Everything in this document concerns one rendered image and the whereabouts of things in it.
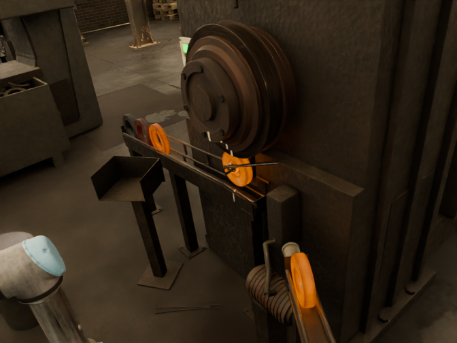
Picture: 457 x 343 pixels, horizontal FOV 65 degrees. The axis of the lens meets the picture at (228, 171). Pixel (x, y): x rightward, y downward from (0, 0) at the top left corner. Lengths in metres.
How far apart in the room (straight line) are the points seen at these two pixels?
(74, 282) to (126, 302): 0.39
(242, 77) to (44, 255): 0.72
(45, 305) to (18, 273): 0.13
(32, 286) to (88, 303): 1.20
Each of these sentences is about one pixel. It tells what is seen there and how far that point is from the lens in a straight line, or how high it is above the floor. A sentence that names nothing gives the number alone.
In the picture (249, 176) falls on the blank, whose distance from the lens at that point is 1.37.
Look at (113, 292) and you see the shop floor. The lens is 2.20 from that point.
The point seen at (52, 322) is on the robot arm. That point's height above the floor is 0.76.
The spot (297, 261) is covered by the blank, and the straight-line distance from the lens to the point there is 1.06.
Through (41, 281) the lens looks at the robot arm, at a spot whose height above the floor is 0.90.
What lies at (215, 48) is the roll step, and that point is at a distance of 1.19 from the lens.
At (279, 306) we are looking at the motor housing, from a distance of 1.30.
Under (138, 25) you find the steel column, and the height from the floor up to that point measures 0.42.
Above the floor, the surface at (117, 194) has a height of 0.59.
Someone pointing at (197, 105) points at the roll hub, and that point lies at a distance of 1.25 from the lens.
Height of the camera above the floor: 1.54
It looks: 31 degrees down
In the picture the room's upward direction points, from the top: 7 degrees counter-clockwise
